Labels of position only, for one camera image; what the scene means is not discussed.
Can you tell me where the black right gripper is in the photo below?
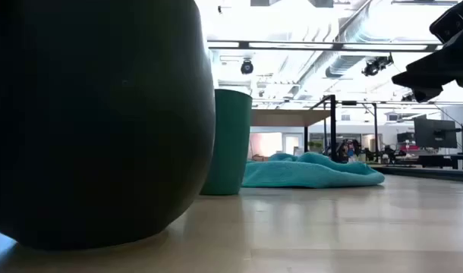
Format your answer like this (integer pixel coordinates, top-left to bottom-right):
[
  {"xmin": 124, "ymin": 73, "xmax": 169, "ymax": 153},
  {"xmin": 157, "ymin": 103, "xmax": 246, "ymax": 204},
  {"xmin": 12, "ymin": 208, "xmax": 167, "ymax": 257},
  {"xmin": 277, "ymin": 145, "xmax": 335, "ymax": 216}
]
[{"xmin": 391, "ymin": 0, "xmax": 463, "ymax": 103}]

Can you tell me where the green plastic cup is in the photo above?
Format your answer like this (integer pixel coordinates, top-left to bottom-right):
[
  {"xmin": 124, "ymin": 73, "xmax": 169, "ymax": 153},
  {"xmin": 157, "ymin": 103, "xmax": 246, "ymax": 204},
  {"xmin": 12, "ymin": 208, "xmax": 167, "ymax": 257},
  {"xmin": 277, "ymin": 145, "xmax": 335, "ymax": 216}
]
[{"xmin": 200, "ymin": 89, "xmax": 254, "ymax": 196}]

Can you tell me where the dark brown mug yellow inside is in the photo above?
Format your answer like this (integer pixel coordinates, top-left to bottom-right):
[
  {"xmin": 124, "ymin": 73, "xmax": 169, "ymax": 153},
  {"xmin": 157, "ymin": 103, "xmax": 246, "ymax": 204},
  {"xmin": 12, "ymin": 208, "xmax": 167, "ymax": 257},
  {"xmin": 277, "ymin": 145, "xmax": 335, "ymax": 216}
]
[{"xmin": 0, "ymin": 0, "xmax": 216, "ymax": 251}]

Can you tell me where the wooden shelf with black legs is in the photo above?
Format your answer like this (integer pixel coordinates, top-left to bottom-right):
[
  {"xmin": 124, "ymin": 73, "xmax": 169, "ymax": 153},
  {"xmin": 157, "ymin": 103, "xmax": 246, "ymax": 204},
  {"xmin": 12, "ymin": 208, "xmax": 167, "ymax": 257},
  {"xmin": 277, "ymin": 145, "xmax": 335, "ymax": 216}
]
[{"xmin": 250, "ymin": 94, "xmax": 337, "ymax": 163}]

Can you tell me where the black computer monitor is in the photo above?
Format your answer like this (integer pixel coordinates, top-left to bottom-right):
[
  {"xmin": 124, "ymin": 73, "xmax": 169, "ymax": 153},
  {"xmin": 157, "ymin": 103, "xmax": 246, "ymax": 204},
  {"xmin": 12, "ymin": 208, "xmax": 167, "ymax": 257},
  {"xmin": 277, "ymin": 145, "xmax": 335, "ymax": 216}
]
[{"xmin": 413, "ymin": 117, "xmax": 458, "ymax": 149}]

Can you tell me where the person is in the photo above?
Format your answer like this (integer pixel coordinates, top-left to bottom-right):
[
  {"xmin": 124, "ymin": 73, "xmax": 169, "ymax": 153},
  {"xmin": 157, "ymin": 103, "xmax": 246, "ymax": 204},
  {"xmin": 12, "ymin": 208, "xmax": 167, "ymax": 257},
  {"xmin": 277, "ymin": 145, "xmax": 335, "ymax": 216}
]
[{"xmin": 336, "ymin": 139, "xmax": 361, "ymax": 164}]

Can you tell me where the blue microfibre cloth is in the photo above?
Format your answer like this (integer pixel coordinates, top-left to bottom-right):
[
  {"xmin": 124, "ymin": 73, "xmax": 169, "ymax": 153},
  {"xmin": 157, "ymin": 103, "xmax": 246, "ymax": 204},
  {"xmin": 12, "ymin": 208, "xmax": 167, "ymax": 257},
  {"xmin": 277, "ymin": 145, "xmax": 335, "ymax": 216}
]
[{"xmin": 241, "ymin": 152, "xmax": 386, "ymax": 190}]

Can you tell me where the black overhead rig camera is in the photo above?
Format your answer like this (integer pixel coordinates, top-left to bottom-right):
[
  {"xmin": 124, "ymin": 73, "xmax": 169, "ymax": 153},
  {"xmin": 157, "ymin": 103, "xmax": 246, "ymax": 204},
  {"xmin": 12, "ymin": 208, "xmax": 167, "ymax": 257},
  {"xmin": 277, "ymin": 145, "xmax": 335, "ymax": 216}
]
[{"xmin": 361, "ymin": 54, "xmax": 394, "ymax": 77}]

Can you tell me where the black aluminium table frame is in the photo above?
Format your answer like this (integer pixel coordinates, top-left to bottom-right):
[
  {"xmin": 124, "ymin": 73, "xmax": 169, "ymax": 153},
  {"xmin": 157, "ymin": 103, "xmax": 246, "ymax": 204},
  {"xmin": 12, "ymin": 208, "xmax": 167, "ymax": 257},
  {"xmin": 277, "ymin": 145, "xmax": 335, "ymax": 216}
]
[{"xmin": 375, "ymin": 165, "xmax": 463, "ymax": 184}]

